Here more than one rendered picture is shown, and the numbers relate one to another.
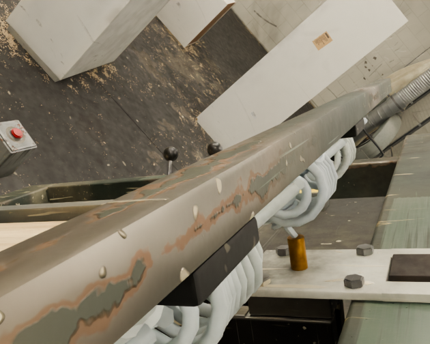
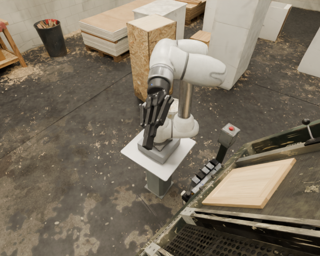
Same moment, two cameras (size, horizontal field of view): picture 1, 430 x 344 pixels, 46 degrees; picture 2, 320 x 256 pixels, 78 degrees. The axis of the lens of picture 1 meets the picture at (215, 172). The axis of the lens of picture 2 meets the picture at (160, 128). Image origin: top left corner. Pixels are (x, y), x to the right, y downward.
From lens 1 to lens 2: 0.24 m
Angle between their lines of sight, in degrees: 39
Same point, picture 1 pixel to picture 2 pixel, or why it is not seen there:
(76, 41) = (230, 72)
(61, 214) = (264, 158)
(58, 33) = not seen: hidden behind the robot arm
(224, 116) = (313, 61)
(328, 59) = not seen: outside the picture
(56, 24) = not seen: hidden behind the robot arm
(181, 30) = (269, 35)
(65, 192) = (259, 144)
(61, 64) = (228, 83)
